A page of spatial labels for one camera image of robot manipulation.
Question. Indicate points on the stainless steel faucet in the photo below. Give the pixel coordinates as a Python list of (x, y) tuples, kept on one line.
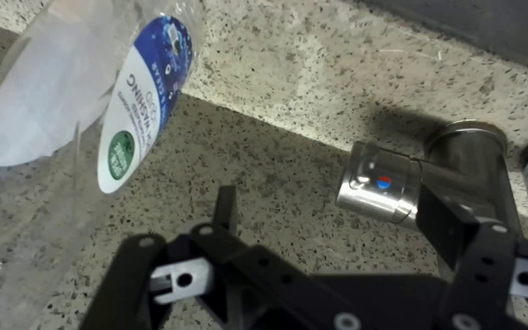
[(472, 158)]

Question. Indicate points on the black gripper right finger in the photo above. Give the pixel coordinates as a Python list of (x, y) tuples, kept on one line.
[(490, 276)]

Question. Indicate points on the clear dish soap bottle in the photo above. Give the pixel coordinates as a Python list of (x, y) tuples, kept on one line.
[(50, 103)]

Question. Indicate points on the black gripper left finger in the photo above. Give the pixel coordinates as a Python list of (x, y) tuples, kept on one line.
[(257, 268)]

